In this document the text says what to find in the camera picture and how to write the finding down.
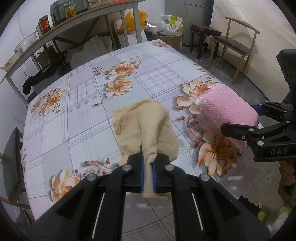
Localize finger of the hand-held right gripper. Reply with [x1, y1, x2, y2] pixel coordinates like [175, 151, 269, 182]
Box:
[220, 120, 290, 149]
[251, 101, 292, 122]

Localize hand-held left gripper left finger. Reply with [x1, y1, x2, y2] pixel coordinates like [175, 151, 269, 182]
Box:
[26, 142, 145, 241]

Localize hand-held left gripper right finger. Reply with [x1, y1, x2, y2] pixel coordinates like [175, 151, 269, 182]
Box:
[151, 154, 271, 241]

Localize pink bubble wrap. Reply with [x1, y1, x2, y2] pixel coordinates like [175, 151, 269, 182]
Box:
[199, 84, 259, 153]

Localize beige cloth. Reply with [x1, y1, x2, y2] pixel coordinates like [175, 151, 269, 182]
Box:
[112, 98, 179, 200]

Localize person's right forearm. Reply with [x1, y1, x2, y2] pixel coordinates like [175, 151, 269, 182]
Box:
[277, 181, 296, 216]

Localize person's right hand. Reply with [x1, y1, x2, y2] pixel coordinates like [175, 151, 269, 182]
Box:
[279, 161, 296, 186]

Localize green white fuzzy jacket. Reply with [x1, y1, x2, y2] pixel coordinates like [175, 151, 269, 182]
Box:
[257, 204, 278, 220]

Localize wooden chair dark seat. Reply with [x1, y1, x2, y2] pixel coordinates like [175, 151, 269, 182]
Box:
[210, 16, 260, 85]
[0, 127, 31, 223]

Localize white mattress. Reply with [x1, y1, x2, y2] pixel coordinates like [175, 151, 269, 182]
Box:
[209, 0, 295, 93]

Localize dark wooden stool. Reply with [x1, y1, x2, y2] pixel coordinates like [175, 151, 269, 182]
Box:
[190, 23, 222, 60]

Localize large cardboard box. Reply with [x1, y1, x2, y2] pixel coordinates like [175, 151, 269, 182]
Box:
[144, 28, 183, 49]

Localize grey refrigerator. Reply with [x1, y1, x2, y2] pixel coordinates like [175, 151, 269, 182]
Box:
[165, 0, 214, 45]

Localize white green package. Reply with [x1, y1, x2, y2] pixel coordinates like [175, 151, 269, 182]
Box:
[161, 14, 183, 33]

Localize white cloth bundle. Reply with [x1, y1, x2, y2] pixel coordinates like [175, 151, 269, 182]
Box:
[67, 36, 114, 70]

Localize clear plastic bags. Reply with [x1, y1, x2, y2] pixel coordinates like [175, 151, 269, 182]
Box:
[144, 22, 171, 35]

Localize black cloth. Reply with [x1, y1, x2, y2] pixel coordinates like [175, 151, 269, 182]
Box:
[22, 54, 67, 95]

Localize small cardboard box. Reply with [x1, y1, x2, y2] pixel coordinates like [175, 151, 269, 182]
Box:
[35, 44, 58, 67]

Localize yellow plastic bag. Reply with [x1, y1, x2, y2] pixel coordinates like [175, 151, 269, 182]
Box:
[117, 10, 148, 35]

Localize wooden shelf table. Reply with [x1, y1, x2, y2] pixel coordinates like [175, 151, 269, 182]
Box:
[0, 0, 140, 108]

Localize white paper bowl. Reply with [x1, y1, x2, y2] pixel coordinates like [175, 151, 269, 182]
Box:
[3, 51, 21, 71]

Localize clear plastic bowl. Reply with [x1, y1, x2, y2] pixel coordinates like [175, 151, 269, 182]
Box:
[15, 31, 38, 54]

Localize dark jar red label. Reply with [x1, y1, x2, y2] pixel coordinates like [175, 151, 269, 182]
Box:
[38, 15, 51, 33]

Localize pickle jar green lid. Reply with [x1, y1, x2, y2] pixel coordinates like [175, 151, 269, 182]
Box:
[63, 2, 77, 19]

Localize grey rice cooker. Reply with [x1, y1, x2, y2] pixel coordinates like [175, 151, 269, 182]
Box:
[50, 0, 89, 24]

